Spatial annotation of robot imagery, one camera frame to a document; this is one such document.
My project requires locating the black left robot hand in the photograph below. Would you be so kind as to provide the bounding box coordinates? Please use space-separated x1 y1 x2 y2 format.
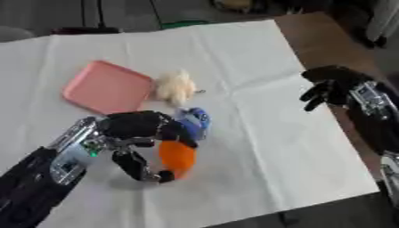
98 110 200 183

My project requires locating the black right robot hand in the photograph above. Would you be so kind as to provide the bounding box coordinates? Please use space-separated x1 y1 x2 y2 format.
297 65 378 112

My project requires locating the orange toy carrot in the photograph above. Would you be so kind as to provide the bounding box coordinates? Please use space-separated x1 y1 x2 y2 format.
157 140 199 181

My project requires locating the pink square tray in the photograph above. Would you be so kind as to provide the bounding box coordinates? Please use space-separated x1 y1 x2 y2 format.
61 60 158 116

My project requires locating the cream soft toy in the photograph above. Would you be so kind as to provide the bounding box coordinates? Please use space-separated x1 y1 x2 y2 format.
154 69 208 108

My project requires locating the blue toy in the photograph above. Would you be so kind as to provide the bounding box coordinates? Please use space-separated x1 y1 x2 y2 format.
173 107 212 141

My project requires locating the dark red tripod base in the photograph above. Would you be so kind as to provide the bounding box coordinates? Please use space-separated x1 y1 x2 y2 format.
48 26 122 36

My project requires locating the green object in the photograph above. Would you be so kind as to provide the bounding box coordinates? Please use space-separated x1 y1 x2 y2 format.
159 20 212 30

